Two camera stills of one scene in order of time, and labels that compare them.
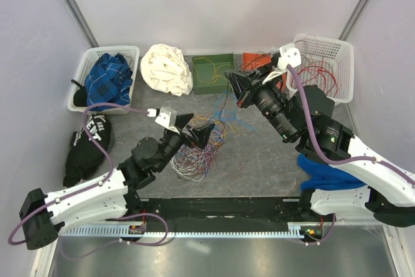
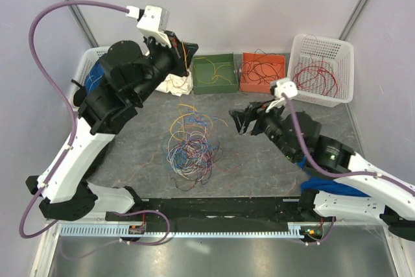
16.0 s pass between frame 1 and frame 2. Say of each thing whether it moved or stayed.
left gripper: moved
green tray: stayed
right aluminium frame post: stayed
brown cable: moved
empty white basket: stayed
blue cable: moved
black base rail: stayed
